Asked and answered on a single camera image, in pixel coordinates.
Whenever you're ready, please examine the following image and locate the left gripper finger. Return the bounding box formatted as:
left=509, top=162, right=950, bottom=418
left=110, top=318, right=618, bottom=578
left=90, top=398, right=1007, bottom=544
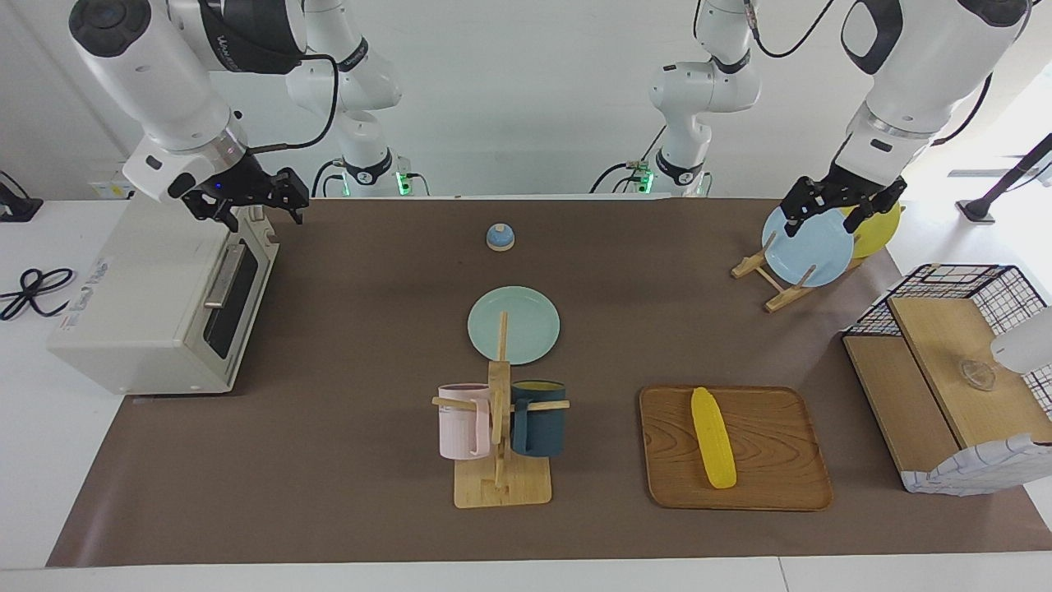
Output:
left=841, top=198, right=881, bottom=236
left=780, top=197, right=811, bottom=240

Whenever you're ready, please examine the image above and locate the toaster oven glass door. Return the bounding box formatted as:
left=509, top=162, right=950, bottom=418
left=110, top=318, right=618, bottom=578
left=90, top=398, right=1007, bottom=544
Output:
left=181, top=220, right=280, bottom=394

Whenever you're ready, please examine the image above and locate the yellow corn cob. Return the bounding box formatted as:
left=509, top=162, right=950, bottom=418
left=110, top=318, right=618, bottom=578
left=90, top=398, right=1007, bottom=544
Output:
left=690, top=386, right=738, bottom=490

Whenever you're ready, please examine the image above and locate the mint green plate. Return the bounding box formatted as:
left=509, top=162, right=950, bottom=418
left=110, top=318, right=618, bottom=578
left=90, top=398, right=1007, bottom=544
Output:
left=467, top=285, right=561, bottom=366

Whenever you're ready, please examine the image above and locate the cream toaster oven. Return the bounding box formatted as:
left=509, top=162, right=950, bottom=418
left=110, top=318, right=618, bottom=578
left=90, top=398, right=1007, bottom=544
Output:
left=47, top=197, right=280, bottom=396

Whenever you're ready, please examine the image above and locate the yellow plate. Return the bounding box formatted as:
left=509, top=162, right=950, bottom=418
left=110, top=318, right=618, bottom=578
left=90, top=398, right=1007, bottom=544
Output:
left=838, top=201, right=902, bottom=260

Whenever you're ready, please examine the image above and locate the light blue plate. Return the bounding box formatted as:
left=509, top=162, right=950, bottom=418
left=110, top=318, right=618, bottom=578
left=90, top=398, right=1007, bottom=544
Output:
left=761, top=204, right=856, bottom=289

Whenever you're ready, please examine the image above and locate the wooden plate rack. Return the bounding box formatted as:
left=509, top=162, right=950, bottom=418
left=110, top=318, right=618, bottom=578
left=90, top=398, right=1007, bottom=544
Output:
left=731, top=206, right=905, bottom=313

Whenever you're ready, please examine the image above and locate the small clear glass piece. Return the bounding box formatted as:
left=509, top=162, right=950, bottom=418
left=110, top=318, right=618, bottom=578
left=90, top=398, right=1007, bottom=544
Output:
left=957, top=358, right=998, bottom=391

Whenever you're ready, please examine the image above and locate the black clamp base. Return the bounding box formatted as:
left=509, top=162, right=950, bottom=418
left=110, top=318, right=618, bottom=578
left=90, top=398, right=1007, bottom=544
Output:
left=0, top=170, right=44, bottom=223

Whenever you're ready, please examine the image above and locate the white rounded object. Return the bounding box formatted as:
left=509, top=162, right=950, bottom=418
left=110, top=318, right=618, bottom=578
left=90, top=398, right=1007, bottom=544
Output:
left=990, top=306, right=1052, bottom=375

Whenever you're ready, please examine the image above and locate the brown wooden tray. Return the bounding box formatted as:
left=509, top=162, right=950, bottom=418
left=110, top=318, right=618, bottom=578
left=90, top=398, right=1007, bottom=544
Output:
left=639, top=385, right=834, bottom=512

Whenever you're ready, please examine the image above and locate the white checked cloth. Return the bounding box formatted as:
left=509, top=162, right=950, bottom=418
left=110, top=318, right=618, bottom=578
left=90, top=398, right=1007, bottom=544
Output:
left=900, top=433, right=1052, bottom=497

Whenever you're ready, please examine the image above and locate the pink mug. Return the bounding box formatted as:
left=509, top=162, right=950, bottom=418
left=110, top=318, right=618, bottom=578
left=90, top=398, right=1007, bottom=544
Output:
left=436, top=383, right=494, bottom=461

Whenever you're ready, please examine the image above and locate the brown table mat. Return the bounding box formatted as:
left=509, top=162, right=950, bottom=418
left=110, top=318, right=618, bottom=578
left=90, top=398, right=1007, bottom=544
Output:
left=45, top=197, right=1052, bottom=568

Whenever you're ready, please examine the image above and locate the dark teal mug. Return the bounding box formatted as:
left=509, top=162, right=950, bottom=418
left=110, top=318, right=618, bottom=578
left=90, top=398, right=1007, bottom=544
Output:
left=510, top=379, right=567, bottom=459

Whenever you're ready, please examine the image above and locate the wooden mug rack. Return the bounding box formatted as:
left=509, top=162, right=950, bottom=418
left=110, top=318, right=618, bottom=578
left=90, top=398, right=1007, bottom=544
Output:
left=431, top=311, right=571, bottom=509

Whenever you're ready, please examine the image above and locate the black base cable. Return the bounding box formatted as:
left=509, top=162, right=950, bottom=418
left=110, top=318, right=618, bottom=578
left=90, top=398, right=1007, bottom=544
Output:
left=311, top=159, right=344, bottom=198
left=589, top=160, right=640, bottom=196

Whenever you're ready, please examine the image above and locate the black wire basket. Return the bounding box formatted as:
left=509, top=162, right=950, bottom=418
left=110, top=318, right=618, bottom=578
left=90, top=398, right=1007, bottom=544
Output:
left=842, top=263, right=1052, bottom=412

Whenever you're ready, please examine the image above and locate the wire and wood shelf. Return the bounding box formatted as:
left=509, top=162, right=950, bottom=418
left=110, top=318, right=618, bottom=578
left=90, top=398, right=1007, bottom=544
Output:
left=842, top=294, right=1052, bottom=494

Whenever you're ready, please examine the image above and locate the black looped cable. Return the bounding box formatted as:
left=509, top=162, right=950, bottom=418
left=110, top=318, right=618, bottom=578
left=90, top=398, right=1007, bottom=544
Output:
left=0, top=267, right=76, bottom=321

